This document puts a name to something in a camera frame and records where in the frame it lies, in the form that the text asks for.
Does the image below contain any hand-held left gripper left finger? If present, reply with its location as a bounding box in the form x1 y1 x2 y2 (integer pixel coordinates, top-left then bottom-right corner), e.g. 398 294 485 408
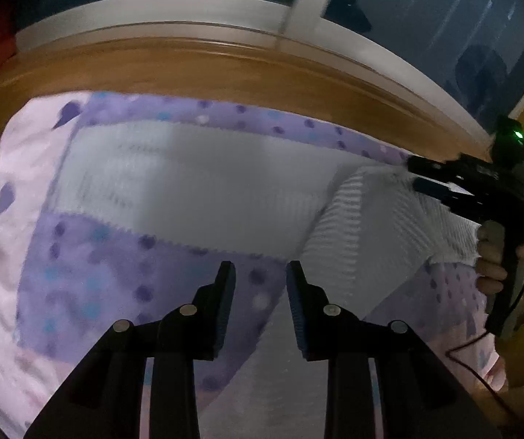
24 260 237 439

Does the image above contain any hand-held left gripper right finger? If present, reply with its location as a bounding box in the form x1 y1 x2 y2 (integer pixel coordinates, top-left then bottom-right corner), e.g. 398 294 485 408
286 260 500 439

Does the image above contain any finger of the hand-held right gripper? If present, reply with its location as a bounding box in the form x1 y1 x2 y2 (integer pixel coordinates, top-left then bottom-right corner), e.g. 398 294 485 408
406 155 473 179
412 178 473 206

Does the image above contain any grey white striped shirt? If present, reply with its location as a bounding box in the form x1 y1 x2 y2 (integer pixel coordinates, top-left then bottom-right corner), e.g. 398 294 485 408
56 120 489 439

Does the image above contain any person's right hand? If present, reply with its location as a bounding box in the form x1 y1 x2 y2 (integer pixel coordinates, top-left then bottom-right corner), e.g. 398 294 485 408
476 221 524 299

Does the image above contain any purple polka dot bedsheet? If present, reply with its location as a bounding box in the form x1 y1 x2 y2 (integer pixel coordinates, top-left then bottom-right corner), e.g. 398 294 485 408
0 90 509 439

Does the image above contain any wooden window ledge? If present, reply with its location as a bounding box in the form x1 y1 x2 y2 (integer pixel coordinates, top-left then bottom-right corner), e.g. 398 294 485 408
0 37 493 161

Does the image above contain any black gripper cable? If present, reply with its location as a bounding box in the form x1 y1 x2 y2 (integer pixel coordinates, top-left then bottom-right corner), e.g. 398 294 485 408
445 319 521 419

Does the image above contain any window with white frame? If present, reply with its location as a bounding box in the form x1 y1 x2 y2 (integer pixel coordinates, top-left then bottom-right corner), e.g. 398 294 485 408
12 0 524 134

